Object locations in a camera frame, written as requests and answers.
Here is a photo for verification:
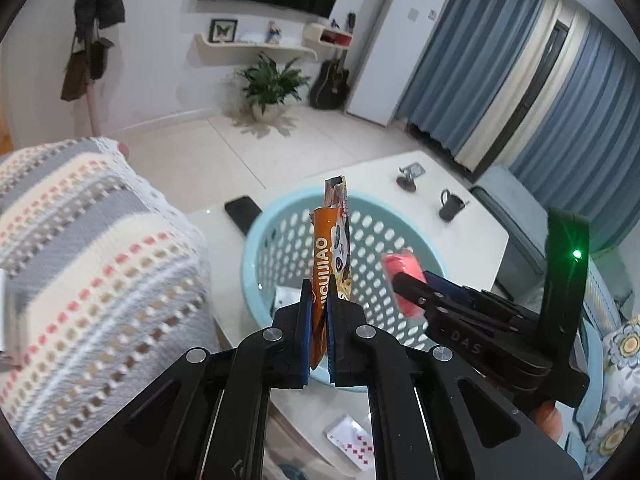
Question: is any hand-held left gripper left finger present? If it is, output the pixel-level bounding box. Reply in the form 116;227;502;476
57;280;313;480

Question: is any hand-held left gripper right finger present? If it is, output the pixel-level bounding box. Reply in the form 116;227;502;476
324;296;584;480

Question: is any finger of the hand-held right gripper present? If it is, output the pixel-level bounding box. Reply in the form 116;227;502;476
392;272;452;320
425;271;474;307

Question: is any pink packet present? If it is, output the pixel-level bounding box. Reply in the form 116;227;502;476
381;252;429;321

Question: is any orange snack wrapper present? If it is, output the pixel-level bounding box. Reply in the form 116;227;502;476
309;176;353;371

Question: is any light blue plastic basket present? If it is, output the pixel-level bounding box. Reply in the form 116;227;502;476
241;185;449;386

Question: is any person's right hand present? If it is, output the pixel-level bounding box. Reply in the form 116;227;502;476
530;400;569;443

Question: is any white paper packet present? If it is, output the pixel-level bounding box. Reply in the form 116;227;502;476
272;286;301;316

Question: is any black mug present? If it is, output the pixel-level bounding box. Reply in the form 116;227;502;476
439;189;471;222

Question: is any grey-blue sofa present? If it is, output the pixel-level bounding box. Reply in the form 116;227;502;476
470;166;557;306

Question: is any red playing card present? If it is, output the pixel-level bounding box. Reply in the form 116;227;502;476
325;414;376;472

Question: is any floral cushion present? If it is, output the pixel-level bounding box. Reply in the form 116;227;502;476
582;316;640;467

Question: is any black smartphone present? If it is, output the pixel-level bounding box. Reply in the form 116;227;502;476
224;196;264;236

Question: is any blue curtain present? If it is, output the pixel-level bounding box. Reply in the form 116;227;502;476
510;25;640;256
400;0;552;154

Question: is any beige curtain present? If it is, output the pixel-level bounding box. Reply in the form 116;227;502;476
457;0;592;171

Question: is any striped knit blanket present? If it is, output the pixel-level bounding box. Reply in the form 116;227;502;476
0;136;217;479

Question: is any black acoustic guitar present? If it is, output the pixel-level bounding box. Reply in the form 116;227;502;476
309;12;357;110

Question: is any white refrigerator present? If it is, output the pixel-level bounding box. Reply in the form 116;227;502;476
346;0;454;127

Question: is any green potted plant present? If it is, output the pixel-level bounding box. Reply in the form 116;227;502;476
235;52;311;122

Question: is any pink coat stand pole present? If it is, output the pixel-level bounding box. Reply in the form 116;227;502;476
85;79;101;137

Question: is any framed butterfly picture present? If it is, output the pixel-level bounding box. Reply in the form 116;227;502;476
209;18;239;44

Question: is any dark hanging bag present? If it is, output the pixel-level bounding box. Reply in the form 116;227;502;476
89;37;115;80

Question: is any brown hanging bag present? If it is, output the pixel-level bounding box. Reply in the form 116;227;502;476
61;35;91;102

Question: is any cream wall shelf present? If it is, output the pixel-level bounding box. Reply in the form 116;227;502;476
195;22;354;64

